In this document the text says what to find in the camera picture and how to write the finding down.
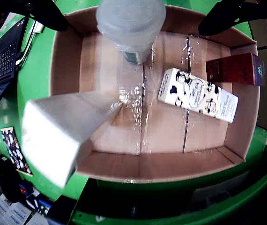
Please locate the tall white carton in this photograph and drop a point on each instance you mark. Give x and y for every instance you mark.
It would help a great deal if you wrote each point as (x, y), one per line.
(51, 140)

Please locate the black round object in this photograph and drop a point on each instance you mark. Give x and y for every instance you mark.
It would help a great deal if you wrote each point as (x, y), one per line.
(8, 180)

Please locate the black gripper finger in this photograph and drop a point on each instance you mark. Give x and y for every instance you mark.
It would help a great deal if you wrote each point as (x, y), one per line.
(46, 16)
(229, 16)

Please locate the frosted cap teal label bottle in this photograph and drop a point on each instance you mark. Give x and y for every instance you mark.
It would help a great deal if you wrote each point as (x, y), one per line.
(131, 23)

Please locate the shallow cardboard tray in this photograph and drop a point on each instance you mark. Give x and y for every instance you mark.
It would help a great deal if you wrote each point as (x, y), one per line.
(161, 140)

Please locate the dark red carton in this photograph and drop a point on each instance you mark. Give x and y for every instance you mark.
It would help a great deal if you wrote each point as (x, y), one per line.
(232, 69)

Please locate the flattened printed carton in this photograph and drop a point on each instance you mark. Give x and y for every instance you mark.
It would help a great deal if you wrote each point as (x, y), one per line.
(14, 152)

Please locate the cow print hand cream box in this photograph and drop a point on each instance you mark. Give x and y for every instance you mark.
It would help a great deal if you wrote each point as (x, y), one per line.
(227, 105)

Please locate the green metal shelf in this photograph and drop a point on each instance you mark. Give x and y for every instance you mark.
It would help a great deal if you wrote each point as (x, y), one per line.
(253, 194)

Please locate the white printed paper sheet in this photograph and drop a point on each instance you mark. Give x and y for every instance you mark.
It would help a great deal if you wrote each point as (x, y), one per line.
(7, 211)
(37, 219)

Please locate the black box device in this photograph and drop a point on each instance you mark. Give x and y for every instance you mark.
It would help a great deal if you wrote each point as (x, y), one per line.
(61, 211)

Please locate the white power adapter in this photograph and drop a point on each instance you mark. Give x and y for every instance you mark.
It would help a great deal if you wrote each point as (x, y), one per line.
(39, 27)

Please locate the small blue red box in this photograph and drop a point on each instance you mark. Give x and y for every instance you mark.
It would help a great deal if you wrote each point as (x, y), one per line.
(26, 189)

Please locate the black laptop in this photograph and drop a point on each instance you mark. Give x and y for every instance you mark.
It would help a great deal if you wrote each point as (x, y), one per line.
(4, 56)

